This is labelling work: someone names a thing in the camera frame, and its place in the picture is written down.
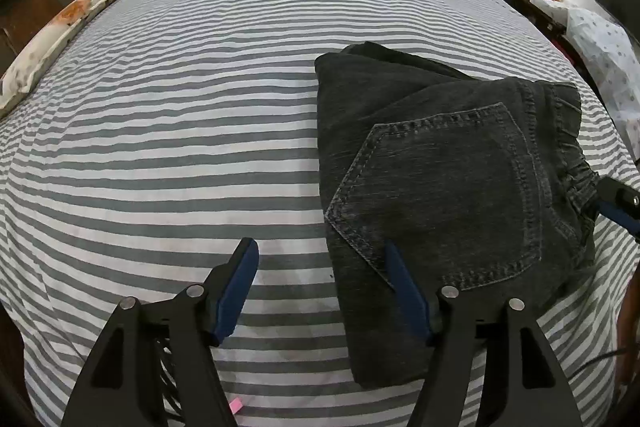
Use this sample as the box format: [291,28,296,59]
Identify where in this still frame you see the dark grey denim pants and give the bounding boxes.
[314,42,598,388]

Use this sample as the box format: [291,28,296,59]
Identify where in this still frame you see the white dotted cloth cover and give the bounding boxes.
[532,0,640,161]

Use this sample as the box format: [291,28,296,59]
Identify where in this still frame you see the grey white striped bedsheet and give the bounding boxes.
[1,0,639,426]

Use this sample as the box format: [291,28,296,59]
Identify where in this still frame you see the floral pillow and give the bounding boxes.
[1,0,117,119]

